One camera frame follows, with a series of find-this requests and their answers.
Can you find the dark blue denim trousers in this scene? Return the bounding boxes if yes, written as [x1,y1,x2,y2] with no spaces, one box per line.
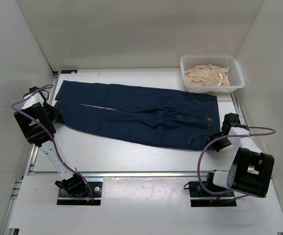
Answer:
[55,81,220,150]

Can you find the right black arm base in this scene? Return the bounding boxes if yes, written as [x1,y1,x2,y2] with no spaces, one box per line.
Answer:
[183,172,237,208]

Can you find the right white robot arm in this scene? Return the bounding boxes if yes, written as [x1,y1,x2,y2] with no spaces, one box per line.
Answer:
[204,127,274,198]

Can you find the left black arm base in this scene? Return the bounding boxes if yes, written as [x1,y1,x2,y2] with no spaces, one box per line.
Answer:
[55,175,103,206]

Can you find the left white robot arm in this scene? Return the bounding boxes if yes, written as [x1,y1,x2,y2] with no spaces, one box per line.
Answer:
[14,92,87,196]

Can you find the small dark label sticker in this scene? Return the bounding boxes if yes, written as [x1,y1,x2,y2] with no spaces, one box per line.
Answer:
[61,70,78,74]

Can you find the beige cloth in basket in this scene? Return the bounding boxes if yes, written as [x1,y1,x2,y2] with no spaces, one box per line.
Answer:
[184,64,231,87]

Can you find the white plastic mesh basket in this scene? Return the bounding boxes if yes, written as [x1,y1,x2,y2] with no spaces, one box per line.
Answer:
[180,55,245,94]

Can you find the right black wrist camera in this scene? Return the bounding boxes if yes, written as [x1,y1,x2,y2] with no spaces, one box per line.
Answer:
[221,113,241,132]

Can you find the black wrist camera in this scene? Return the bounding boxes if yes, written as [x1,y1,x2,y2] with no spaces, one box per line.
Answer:
[23,86,49,101]
[221,113,241,132]

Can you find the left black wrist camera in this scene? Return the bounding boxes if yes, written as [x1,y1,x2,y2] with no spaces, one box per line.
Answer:
[23,86,49,101]

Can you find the aluminium front rail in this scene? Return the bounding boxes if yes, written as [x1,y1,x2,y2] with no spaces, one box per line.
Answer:
[82,171,197,178]

